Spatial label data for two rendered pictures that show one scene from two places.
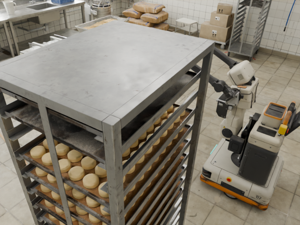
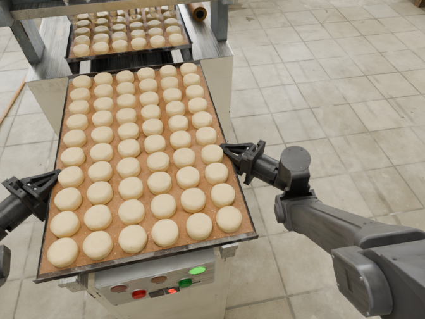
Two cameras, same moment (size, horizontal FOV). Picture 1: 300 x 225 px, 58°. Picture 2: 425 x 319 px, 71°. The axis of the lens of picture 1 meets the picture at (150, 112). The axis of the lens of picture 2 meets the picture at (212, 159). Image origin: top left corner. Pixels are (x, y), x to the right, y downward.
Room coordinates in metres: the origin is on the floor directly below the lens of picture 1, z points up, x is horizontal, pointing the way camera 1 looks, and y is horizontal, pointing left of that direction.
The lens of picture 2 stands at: (2.39, -0.44, 1.43)
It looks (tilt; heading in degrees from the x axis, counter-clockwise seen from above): 51 degrees down; 45
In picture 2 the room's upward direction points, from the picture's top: straight up
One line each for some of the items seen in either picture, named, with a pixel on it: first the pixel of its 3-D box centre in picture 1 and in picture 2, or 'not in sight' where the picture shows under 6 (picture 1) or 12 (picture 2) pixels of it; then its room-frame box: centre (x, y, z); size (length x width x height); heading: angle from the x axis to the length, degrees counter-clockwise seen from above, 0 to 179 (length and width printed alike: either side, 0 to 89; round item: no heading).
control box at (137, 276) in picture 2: not in sight; (160, 277); (2.46, -0.21, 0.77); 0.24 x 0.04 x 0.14; 148
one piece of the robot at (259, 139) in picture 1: (262, 139); not in sight; (1.93, -1.05, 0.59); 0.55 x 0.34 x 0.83; 148
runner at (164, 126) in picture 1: (161, 127); not in sight; (0.76, -0.04, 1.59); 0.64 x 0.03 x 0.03; 150
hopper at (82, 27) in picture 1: (104, 29); not in sight; (2.91, 0.53, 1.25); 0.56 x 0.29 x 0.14; 148
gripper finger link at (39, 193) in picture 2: not in sight; (46, 188); (2.39, 0.07, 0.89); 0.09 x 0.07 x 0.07; 12
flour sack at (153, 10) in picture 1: (148, 7); not in sight; (6.64, 0.12, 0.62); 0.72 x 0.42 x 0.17; 62
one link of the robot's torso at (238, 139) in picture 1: (232, 135); not in sight; (2.01, -0.80, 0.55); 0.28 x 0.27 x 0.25; 148
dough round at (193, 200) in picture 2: not in sight; (193, 200); (2.59, -0.19, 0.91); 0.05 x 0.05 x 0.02
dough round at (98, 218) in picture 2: not in sight; (98, 218); (2.43, -0.09, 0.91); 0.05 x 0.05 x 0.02
